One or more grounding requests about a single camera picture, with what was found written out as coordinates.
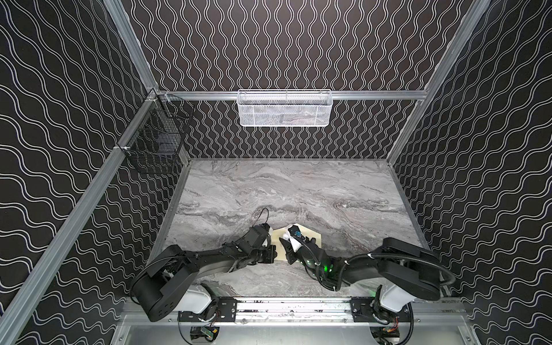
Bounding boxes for cream yellow envelope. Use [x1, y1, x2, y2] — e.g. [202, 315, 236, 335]
[271, 224, 321, 261]

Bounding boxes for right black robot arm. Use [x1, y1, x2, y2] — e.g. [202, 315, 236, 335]
[280, 234, 456, 314]

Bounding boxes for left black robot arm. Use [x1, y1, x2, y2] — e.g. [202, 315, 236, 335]
[129, 223, 277, 322]

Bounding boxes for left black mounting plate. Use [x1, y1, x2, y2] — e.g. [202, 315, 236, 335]
[178, 297, 237, 323]

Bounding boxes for black mounting plate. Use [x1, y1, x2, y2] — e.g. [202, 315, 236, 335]
[350, 297, 413, 326]
[178, 297, 237, 323]

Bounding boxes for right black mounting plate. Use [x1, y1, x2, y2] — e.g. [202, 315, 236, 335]
[350, 297, 413, 326]

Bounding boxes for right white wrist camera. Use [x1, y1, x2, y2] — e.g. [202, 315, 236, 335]
[281, 225, 305, 252]

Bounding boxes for left thin black cable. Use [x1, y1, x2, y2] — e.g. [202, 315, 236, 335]
[247, 207, 270, 229]

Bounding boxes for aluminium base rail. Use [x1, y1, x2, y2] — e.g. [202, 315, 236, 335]
[119, 297, 467, 326]

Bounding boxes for white wire mesh basket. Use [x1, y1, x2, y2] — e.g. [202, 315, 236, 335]
[237, 89, 334, 127]

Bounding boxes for black wire basket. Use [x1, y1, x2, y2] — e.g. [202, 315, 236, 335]
[123, 94, 196, 175]

